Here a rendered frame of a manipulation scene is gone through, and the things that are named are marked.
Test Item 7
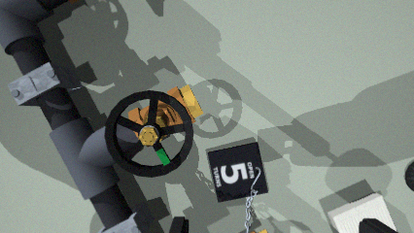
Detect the bag of cable ties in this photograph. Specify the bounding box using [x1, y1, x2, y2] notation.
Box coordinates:
[328, 192, 397, 233]

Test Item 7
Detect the dark grey pipe manifold with clamps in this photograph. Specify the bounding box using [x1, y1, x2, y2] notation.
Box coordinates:
[0, 0, 204, 233]

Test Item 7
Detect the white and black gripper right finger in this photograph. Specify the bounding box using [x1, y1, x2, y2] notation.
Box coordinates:
[359, 218, 398, 233]

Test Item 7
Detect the black tag with metal chain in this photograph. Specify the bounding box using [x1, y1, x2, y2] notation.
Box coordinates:
[208, 143, 268, 233]

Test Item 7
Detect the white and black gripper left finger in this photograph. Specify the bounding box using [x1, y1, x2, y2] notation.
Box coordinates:
[169, 216, 189, 233]

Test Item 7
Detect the black rubber o-ring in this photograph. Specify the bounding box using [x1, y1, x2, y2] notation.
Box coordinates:
[405, 161, 414, 191]

